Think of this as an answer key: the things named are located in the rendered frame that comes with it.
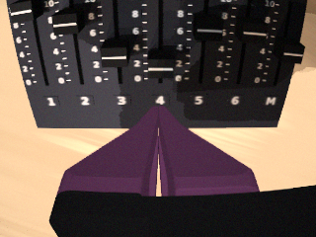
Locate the black lighting desk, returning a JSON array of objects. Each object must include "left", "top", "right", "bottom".
[{"left": 6, "top": 0, "right": 307, "bottom": 129}]

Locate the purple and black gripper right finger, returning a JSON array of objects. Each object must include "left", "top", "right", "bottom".
[{"left": 158, "top": 106, "right": 260, "bottom": 197}]

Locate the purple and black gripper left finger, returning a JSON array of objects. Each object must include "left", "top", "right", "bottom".
[{"left": 56, "top": 106, "right": 158, "bottom": 197}]

